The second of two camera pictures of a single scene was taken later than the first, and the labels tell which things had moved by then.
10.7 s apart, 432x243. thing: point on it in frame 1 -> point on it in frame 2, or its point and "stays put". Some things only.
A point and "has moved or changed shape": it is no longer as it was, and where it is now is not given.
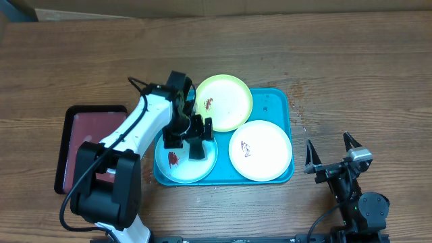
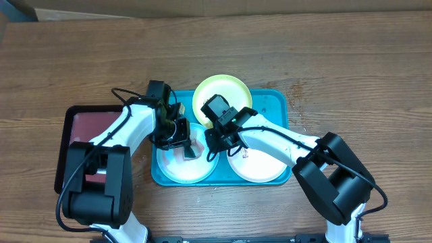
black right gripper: (327, 171) -> (218, 145)
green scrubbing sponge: (196, 150) has moved or changed shape
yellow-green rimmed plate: (225, 98) stays put
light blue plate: (174, 164) stays put
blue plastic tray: (273, 104) stays put
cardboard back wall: (72, 10) stays put
